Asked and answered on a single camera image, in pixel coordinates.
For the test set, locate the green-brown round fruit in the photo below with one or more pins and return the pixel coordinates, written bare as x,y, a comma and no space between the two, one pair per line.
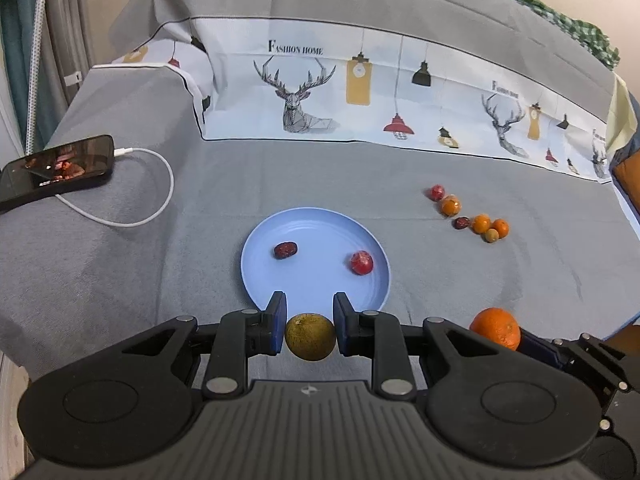
310,337

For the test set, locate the grey printed bed sheet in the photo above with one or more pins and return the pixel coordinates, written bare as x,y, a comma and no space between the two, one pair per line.
350,175

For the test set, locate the red fruit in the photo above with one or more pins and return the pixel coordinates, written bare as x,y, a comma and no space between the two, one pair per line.
361,263
436,192

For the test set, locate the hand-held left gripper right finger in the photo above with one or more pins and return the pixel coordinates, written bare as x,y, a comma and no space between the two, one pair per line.
342,327

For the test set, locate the large orange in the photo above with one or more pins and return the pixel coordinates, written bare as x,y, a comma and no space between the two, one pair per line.
495,329

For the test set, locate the grey curtain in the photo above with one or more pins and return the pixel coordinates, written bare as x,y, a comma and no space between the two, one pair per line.
70,20

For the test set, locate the small green-brown fruit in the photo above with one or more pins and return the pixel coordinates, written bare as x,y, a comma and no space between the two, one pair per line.
491,236

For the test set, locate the black smartphone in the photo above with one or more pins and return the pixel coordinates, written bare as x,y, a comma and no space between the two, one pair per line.
60,170

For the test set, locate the dark red date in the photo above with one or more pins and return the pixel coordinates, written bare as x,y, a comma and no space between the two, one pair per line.
285,250
461,223

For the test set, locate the teal curtain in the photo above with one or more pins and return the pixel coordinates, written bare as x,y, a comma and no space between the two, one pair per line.
15,35

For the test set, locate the blue round plate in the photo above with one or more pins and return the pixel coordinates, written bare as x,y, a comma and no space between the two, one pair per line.
315,230

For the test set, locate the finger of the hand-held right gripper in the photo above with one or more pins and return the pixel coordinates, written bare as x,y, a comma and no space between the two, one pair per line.
540,351

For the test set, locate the orange cushion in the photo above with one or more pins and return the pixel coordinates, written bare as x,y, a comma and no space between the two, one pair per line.
629,180

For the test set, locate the pale yellow cloth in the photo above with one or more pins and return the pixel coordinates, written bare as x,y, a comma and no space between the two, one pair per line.
620,115

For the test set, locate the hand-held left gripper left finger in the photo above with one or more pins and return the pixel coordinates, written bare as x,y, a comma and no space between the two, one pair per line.
278,325

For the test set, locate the green checked cloth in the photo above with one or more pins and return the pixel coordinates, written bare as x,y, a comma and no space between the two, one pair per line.
575,30

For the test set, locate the small orange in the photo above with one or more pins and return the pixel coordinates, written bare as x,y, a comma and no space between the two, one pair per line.
501,228
481,223
450,205

